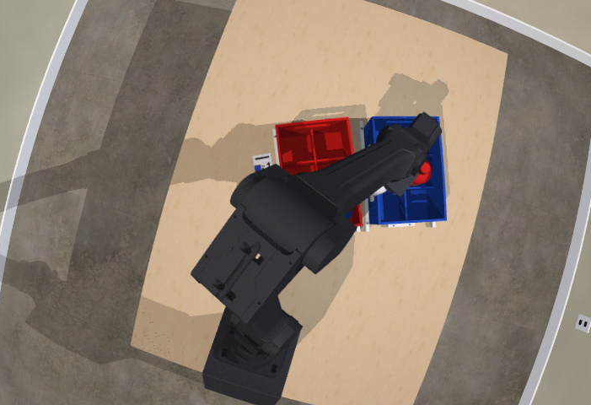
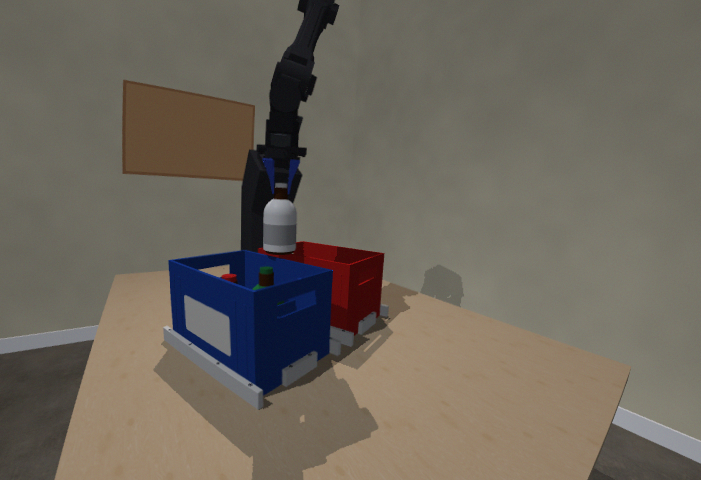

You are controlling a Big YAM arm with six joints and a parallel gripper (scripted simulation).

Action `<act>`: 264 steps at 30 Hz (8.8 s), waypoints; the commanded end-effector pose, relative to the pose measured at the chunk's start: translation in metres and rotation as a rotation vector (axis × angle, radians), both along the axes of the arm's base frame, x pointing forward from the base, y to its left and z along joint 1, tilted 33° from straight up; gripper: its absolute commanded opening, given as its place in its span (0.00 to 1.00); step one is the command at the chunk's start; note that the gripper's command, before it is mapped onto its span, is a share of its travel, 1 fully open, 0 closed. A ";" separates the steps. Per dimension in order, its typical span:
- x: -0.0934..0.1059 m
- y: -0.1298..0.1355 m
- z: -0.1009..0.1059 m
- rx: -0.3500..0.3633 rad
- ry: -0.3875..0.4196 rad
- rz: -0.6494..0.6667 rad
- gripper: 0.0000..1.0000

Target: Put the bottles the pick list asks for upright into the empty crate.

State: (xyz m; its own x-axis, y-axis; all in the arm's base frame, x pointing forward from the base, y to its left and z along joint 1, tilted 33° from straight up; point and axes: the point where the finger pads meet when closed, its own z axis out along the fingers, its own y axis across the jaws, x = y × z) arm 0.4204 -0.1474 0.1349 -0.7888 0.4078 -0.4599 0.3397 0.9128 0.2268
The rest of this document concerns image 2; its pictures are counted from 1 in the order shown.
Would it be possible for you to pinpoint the red crate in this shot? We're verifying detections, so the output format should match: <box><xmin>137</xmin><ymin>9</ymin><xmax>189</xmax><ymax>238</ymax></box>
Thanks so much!
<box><xmin>265</xmin><ymin>241</ymin><xmax>384</xmax><ymax>336</ymax></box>

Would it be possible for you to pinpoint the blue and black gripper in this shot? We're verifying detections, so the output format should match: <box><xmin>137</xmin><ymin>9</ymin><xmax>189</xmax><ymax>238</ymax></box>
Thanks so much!
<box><xmin>257</xmin><ymin>144</ymin><xmax>307</xmax><ymax>195</ymax></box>

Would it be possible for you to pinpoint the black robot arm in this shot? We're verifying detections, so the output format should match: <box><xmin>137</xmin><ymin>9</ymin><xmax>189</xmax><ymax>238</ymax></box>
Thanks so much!
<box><xmin>265</xmin><ymin>0</ymin><xmax>339</xmax><ymax>147</ymax></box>

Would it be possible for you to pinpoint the blue plastic crate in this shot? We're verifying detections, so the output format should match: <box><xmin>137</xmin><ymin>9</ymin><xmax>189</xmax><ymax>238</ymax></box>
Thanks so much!
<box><xmin>169</xmin><ymin>250</ymin><xmax>333</xmax><ymax>396</ymax></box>

